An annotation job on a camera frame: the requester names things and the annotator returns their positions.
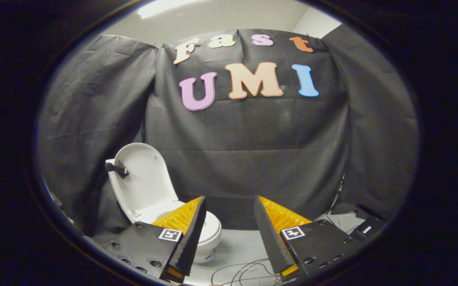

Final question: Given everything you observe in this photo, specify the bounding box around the black backdrop cloth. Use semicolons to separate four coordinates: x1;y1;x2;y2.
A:
38;29;419;236

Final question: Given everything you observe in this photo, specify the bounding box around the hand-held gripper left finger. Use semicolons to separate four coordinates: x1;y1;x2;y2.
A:
101;196;207;284

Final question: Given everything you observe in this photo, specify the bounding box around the black box with white label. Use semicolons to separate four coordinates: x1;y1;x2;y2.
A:
350;216;387;240

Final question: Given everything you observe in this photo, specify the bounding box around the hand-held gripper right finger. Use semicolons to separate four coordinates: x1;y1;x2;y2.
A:
254;195;367;280

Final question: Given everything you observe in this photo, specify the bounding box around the white toilet lid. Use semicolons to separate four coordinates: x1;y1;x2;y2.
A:
105;142;182;224

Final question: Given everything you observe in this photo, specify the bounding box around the white ceramic toilet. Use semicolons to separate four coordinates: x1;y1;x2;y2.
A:
106;158;223;264

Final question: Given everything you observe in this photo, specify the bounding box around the black floor cable tangle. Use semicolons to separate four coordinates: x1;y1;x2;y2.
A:
211;258;289;286

